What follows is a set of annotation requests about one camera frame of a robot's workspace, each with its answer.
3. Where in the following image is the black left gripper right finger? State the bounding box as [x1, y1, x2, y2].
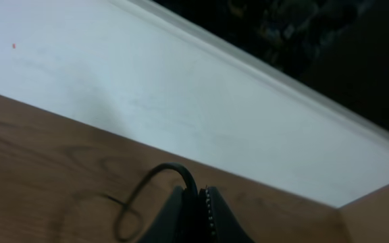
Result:
[199, 186, 254, 243]

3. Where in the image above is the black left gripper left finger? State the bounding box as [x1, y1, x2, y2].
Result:
[138, 186, 197, 243]

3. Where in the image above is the black cable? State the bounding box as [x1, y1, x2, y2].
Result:
[105, 162, 199, 243]

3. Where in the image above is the brown cardboard panel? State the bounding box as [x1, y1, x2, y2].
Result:
[339, 184, 389, 243]

